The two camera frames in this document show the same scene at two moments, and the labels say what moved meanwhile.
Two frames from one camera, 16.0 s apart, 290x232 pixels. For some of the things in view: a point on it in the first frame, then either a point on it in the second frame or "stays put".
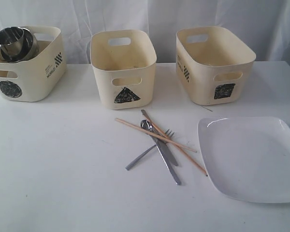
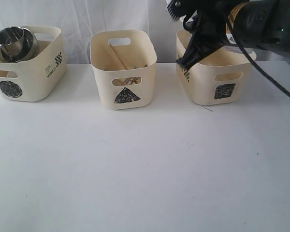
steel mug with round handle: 10,40 stays put
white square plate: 253,160 -> 239,50
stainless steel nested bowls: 30,48 stays put
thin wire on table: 207,108 stays put
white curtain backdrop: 269,28 stays put
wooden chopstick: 160,129 -> 136,79
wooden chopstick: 156,135 -> 118,55
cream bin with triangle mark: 124,61 stays put
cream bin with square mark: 214,67 stays put
